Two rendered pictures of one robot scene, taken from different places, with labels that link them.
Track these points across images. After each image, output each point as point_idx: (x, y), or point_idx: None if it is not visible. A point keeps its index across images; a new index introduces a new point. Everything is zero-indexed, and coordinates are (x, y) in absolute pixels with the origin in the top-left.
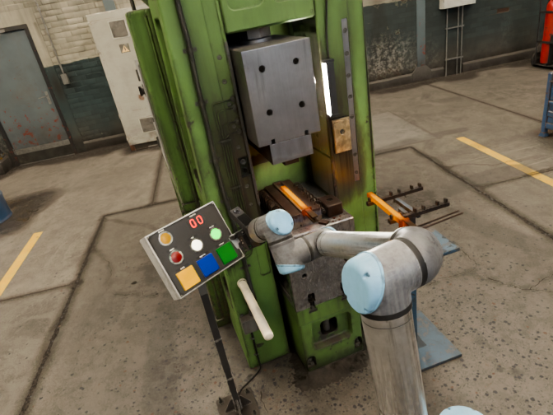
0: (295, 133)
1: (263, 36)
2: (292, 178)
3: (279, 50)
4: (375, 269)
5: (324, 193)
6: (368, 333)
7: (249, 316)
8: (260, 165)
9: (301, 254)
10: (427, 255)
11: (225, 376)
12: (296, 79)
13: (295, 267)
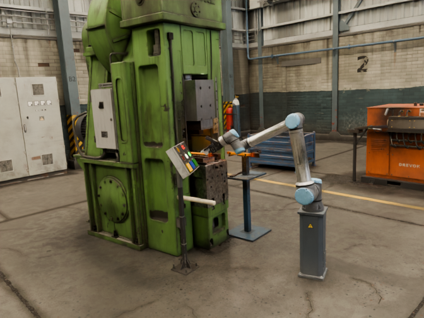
0: (207, 117)
1: (190, 78)
2: None
3: (205, 82)
4: (296, 115)
5: None
6: (294, 135)
7: None
8: None
9: (243, 144)
10: (303, 115)
11: (183, 241)
12: (209, 94)
13: (243, 148)
